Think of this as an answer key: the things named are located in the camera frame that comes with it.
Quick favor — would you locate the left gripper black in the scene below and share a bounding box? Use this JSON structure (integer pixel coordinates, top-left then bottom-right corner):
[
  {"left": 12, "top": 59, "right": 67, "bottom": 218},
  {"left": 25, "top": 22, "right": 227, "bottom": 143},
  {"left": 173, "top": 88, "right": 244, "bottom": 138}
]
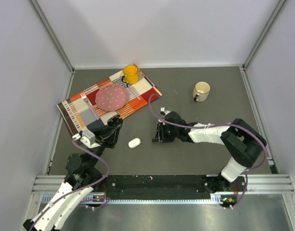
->
[{"left": 86, "top": 120, "right": 122, "bottom": 169}]

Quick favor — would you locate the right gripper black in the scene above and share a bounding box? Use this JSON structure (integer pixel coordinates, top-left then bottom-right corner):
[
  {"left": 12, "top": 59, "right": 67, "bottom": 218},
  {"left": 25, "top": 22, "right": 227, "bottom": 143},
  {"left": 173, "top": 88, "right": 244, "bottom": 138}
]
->
[{"left": 154, "top": 122, "right": 179, "bottom": 143}]

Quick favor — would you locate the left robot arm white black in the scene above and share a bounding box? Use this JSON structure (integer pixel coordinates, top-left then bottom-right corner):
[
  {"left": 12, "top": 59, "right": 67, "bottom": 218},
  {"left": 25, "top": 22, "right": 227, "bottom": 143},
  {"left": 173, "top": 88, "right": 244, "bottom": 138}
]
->
[{"left": 23, "top": 115, "right": 123, "bottom": 231}]

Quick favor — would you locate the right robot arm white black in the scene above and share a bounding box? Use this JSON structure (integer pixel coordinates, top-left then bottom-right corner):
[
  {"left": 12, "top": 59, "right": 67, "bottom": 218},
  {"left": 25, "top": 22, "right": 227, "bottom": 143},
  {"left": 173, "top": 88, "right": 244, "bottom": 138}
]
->
[{"left": 152, "top": 107, "right": 267, "bottom": 191}]

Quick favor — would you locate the white earbud charging case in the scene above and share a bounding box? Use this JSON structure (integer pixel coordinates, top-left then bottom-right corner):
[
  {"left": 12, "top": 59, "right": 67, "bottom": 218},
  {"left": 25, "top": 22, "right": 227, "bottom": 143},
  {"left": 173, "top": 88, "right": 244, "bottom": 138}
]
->
[{"left": 128, "top": 138, "right": 141, "bottom": 149}]

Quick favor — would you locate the patterned orange placemat cloth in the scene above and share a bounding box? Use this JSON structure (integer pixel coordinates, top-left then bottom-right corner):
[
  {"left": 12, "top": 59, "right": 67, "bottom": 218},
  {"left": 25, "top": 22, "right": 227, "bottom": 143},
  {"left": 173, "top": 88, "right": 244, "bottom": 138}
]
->
[{"left": 57, "top": 64, "right": 162, "bottom": 137}]

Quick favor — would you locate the pink dotted plate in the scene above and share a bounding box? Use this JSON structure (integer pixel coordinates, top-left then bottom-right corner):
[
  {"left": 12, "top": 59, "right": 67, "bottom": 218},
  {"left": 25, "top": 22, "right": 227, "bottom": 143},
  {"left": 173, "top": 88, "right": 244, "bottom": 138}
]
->
[{"left": 95, "top": 84, "right": 128, "bottom": 112}]

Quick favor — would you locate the yellow mug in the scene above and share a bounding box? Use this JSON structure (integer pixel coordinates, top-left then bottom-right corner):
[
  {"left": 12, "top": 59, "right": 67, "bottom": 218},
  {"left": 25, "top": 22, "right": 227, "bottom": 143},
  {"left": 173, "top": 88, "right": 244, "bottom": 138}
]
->
[{"left": 121, "top": 64, "right": 139, "bottom": 85}]

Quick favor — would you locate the cream enamel mug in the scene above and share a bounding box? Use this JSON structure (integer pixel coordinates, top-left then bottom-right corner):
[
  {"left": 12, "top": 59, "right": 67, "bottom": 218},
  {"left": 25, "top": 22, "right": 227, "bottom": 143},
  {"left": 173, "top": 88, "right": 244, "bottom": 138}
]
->
[{"left": 192, "top": 81, "right": 211, "bottom": 102}]

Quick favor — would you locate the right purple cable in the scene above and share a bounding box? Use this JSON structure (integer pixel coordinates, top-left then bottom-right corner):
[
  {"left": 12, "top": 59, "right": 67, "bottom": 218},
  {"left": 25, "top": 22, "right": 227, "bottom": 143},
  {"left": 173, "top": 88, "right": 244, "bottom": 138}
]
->
[{"left": 148, "top": 93, "right": 268, "bottom": 210}]

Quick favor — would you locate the purple cable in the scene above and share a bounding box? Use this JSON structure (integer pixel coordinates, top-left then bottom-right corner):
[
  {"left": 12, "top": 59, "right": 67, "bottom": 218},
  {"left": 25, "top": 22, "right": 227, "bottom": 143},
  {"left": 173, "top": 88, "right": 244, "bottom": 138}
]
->
[
  {"left": 29, "top": 134, "right": 112, "bottom": 231},
  {"left": 148, "top": 93, "right": 268, "bottom": 210}
]

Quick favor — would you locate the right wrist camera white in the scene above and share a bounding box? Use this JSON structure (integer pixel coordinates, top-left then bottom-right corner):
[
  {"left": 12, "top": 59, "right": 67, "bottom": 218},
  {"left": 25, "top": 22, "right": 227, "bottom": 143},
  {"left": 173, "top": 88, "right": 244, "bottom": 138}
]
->
[{"left": 160, "top": 107, "right": 171, "bottom": 117}]

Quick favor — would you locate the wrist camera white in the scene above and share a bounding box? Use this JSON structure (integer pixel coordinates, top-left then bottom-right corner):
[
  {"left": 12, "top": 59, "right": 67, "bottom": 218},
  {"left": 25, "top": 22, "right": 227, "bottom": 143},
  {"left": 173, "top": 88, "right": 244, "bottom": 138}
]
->
[
  {"left": 72, "top": 130, "right": 98, "bottom": 149},
  {"left": 160, "top": 107, "right": 171, "bottom": 117}
]

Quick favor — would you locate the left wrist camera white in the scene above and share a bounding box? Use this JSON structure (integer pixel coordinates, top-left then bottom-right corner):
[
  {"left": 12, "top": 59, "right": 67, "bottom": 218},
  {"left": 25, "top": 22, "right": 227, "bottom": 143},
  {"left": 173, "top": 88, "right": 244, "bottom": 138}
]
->
[{"left": 72, "top": 130, "right": 98, "bottom": 149}]

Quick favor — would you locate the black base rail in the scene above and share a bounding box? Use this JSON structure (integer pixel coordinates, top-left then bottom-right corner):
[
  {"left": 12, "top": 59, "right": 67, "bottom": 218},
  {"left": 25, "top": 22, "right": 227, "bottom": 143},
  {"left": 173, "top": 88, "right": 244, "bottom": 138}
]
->
[{"left": 99, "top": 174, "right": 225, "bottom": 200}]

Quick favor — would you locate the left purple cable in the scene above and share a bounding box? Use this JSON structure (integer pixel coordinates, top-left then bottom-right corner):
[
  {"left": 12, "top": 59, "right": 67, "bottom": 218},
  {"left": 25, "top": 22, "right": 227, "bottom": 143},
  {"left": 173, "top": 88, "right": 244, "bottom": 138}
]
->
[{"left": 29, "top": 134, "right": 112, "bottom": 231}]

